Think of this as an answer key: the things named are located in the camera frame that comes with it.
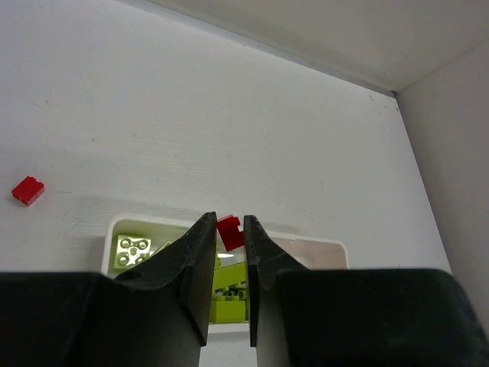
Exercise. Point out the single red lego brick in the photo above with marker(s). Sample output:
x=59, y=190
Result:
x=28, y=190

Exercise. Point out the lime green 2x2 lego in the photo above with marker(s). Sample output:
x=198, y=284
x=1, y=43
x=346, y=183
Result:
x=131, y=251

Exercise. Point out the white three-compartment tray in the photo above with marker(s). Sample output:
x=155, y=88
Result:
x=312, y=253

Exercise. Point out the red notched lego piece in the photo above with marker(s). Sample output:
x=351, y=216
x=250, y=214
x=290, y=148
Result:
x=228, y=228

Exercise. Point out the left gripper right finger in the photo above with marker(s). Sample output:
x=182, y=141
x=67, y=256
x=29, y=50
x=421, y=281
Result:
x=369, y=317

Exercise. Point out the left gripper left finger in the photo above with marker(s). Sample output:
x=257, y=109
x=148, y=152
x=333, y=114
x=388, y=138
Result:
x=155, y=314

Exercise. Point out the lime green 2x4 lego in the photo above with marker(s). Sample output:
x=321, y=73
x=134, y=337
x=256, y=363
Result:
x=229, y=302

